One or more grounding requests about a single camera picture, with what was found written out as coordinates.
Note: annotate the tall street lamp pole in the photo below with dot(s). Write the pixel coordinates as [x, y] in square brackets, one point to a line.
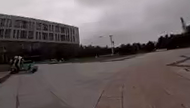
[111, 43]

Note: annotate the grey paved plaza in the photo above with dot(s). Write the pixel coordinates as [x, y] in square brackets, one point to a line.
[95, 80]

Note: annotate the row of dark trees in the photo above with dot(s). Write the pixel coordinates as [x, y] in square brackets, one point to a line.
[132, 48]

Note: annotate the large grey multi-storey building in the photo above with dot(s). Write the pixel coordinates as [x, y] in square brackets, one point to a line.
[24, 31]

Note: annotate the small green and white vehicle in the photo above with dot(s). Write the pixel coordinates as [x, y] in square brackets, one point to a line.
[21, 64]

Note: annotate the construction crane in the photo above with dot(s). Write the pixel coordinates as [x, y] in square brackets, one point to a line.
[183, 24]

